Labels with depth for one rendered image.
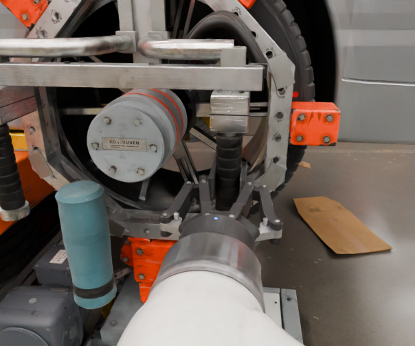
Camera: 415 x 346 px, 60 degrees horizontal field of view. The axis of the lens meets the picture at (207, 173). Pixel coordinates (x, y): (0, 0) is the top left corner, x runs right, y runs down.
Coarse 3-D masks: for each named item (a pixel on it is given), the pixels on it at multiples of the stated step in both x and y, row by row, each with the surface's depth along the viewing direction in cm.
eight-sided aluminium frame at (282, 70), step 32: (64, 0) 63; (96, 0) 68; (224, 0) 60; (32, 32) 66; (64, 32) 70; (256, 32) 62; (288, 64) 63; (288, 96) 65; (32, 128) 75; (288, 128) 67; (32, 160) 77; (64, 160) 81; (128, 224) 80
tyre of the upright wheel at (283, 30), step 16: (256, 0) 67; (272, 0) 67; (256, 16) 68; (272, 16) 68; (288, 16) 68; (272, 32) 69; (288, 32) 69; (288, 48) 70; (304, 48) 70; (304, 64) 70; (304, 80) 72; (304, 96) 73; (288, 144) 77; (288, 160) 79; (288, 176) 80; (272, 192) 82; (128, 208) 89; (256, 208) 84
